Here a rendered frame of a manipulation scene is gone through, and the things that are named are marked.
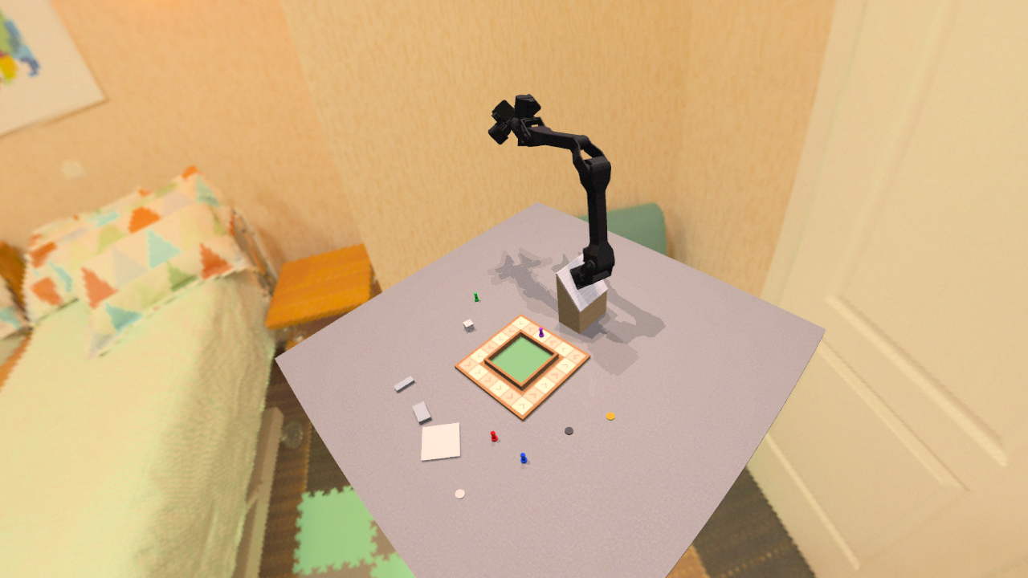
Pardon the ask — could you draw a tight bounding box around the cream square tile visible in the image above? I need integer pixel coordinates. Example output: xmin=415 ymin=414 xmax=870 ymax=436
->
xmin=421 ymin=423 xmax=460 ymax=462

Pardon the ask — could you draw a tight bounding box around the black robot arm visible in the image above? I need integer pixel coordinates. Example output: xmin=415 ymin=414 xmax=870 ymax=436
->
xmin=492 ymin=95 xmax=615 ymax=290

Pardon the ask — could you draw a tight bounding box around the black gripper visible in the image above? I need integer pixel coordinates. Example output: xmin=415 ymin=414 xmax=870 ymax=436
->
xmin=488 ymin=100 xmax=541 ymax=145

